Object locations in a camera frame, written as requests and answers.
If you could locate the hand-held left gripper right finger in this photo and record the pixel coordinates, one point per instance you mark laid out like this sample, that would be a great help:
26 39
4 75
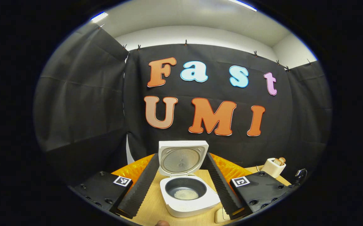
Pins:
220 185

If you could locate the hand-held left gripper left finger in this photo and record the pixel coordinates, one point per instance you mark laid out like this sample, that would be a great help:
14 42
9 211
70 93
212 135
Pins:
144 185

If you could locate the white rice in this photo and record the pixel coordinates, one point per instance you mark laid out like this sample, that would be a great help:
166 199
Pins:
186 194

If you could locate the white rice cooker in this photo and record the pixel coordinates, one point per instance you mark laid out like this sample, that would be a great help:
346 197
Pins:
184 208

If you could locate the toasted bread slice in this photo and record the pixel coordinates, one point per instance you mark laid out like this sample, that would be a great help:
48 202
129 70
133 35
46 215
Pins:
280 161

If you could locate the cream toaster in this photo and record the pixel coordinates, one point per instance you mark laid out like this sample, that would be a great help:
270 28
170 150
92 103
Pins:
271 169

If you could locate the small cream box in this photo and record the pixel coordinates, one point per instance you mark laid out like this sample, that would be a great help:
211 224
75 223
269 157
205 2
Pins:
220 216

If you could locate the black backdrop cloth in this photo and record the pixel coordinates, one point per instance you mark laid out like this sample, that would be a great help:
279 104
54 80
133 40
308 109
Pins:
84 103

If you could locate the row of small cloth clips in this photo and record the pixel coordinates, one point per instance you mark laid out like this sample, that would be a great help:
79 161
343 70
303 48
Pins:
186 42

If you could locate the ceiling light strip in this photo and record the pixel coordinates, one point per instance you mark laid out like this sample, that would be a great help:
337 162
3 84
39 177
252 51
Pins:
244 4

